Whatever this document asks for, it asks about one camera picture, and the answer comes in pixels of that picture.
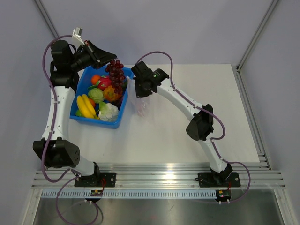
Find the pink dragon fruit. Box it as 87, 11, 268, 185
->
94, 75, 111, 90

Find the white green napa cabbage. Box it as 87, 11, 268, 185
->
98, 102, 119, 122

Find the purple grape bunch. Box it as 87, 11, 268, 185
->
105, 59, 125, 94

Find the clear zip top bag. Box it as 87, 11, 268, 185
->
126, 76, 150, 117

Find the left small circuit board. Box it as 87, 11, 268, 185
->
90, 190, 103, 197

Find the orange fruit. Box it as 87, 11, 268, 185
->
89, 98, 96, 108
90, 75, 101, 85

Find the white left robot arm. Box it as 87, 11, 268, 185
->
33, 36, 117, 187

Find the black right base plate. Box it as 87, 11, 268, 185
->
195, 172, 241, 188

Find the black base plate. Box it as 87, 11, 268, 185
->
74, 172, 117, 188
195, 172, 241, 188

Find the left aluminium frame post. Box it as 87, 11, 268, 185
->
34, 0, 76, 71

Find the slotted cable duct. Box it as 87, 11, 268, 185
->
41, 189, 216, 199

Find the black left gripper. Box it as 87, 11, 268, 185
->
69, 40, 116, 72

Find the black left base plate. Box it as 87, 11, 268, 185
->
74, 172, 117, 188

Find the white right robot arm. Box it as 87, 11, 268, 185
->
131, 61, 233, 186

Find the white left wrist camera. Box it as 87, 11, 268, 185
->
71, 27, 85, 46

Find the round green cabbage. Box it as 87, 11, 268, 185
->
88, 88, 105, 104

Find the blue plastic bin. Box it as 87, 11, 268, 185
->
70, 66, 128, 129

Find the right small circuit board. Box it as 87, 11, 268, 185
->
215, 189, 232, 202

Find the right aluminium frame post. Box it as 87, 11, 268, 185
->
236, 0, 281, 72

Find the aluminium front rail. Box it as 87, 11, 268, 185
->
31, 163, 286, 190

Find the aluminium frame post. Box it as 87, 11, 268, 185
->
34, 0, 76, 71
236, 0, 281, 72

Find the small circuit board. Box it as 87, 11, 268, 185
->
90, 190, 103, 197
215, 189, 232, 202

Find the green lime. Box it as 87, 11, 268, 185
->
75, 109, 83, 117

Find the yellow banana bunch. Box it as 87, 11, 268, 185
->
76, 94, 98, 119

